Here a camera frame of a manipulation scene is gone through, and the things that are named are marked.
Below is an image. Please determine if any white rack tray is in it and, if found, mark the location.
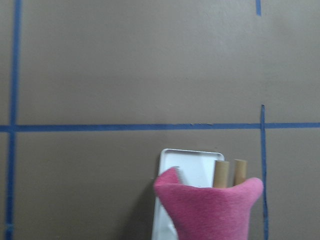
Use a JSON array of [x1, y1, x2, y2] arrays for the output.
[[151, 148, 225, 240]]

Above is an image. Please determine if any wooden rack rod inner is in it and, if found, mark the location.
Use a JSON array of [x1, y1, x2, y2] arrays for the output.
[[213, 160, 230, 189]]

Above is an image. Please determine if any pink fleece cloth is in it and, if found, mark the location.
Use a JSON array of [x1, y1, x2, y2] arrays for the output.
[[153, 167, 264, 240]]

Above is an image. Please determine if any wooden rack rod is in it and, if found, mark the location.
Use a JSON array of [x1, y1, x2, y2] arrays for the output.
[[213, 160, 230, 189], [233, 159, 248, 186]]

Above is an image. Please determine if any wooden rack rod outer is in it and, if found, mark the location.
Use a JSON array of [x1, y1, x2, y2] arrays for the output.
[[233, 159, 248, 186]]

